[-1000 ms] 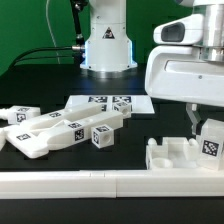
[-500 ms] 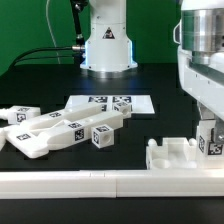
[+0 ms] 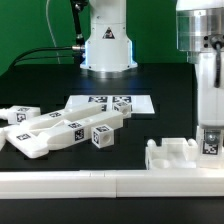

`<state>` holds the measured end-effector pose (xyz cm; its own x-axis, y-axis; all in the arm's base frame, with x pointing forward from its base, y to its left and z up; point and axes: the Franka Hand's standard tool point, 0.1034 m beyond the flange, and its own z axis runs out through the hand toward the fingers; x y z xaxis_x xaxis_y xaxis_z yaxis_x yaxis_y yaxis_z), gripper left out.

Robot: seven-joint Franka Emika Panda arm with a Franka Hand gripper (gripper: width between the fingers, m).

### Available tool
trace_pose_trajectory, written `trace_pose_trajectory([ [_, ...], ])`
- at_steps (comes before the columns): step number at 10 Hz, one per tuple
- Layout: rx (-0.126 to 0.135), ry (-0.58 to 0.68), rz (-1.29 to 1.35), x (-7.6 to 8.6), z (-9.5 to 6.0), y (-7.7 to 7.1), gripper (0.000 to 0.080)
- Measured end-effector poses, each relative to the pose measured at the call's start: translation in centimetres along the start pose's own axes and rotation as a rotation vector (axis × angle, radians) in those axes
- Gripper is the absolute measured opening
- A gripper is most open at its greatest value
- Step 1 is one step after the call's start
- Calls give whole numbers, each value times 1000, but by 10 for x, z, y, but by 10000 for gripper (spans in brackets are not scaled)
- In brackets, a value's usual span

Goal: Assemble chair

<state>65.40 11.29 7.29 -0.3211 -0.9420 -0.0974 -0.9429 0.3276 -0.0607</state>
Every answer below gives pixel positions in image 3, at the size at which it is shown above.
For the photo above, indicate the white marker base plate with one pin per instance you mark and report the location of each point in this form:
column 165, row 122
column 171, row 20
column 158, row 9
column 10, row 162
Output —
column 140, row 104

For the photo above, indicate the white U-shaped border frame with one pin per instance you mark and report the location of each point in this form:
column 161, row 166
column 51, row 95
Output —
column 112, row 184

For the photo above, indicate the white chair seat block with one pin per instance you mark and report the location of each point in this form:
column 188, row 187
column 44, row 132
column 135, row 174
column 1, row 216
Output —
column 173, row 153

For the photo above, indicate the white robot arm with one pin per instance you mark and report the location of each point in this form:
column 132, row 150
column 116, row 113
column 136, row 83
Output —
column 124, row 32

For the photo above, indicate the white cube with hole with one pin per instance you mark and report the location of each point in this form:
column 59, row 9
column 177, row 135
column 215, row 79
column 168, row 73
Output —
column 102, row 136

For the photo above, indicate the white piece at left edge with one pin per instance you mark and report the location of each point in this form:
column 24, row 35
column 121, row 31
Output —
column 2, row 138

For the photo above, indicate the long white chair side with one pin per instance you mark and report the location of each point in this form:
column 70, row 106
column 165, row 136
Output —
column 36, row 143

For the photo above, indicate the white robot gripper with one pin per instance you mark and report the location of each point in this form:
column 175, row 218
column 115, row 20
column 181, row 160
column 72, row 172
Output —
column 210, row 99

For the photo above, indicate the small white tagged cube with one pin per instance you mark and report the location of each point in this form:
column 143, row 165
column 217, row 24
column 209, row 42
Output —
column 124, row 108

